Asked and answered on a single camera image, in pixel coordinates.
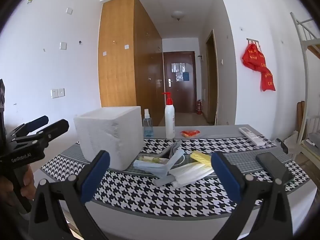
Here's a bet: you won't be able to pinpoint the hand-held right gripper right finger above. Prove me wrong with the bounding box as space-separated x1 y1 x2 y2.
211 151 295 240

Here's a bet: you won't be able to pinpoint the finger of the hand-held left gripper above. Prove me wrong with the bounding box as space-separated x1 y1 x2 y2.
12 119 70 145
10 115 49 138

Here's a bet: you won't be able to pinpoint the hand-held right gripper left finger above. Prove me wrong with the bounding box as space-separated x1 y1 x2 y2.
28 150 111 240

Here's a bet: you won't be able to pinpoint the white foam bundle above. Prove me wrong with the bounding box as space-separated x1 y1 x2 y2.
169 162 215 188

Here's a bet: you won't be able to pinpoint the white foam box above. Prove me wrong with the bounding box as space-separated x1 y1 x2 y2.
74 106 145 171

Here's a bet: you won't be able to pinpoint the green floral tissue packet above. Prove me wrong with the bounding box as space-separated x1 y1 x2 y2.
138 155 170 165

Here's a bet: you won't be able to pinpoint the grey fuzzy cloth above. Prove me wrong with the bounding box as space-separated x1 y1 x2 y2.
160 141 182 158

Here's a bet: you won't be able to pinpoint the person's left hand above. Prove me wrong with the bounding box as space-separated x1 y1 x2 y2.
19 167 35 200

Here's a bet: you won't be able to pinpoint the yellow sponge cloth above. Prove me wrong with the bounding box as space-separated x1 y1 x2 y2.
190 151 213 167

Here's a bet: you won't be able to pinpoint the houndstooth patterned tablecloth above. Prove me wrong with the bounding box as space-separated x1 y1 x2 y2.
41 124 317 218

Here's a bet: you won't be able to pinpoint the white remote control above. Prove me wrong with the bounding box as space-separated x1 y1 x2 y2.
238 127 265 146

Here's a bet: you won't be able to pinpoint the black smartphone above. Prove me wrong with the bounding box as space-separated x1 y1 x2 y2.
255 152 295 184

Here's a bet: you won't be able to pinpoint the red snack packet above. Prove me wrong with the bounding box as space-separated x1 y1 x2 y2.
180 129 201 138

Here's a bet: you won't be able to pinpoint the small black tool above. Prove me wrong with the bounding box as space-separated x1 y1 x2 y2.
276 138 289 155

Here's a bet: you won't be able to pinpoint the blue spray bottle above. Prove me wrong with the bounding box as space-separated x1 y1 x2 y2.
143 108 153 138

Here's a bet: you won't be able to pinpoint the white red-pump lotion bottle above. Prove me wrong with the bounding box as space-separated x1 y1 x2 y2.
162 92 176 140

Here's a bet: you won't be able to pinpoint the dark brown entrance door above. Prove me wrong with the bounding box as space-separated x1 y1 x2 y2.
163 51 196 113

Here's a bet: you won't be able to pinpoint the wooden wardrobe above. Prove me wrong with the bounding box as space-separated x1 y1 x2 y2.
98 0 164 127

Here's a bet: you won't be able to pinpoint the leaning wooden boards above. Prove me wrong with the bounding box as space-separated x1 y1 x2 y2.
297 101 307 137

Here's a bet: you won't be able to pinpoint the grey pillow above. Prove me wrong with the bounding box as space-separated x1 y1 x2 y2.
308 132 320 146

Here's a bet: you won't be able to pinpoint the wooden side door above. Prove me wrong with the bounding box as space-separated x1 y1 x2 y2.
205 29 218 125

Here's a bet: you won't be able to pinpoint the papers on door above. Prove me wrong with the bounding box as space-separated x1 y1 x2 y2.
171 62 190 82

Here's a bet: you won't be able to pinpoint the red hanging bags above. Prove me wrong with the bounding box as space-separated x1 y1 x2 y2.
241 43 276 92

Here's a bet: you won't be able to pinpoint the white metal bunk bed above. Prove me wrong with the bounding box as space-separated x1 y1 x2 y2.
290 12 320 160

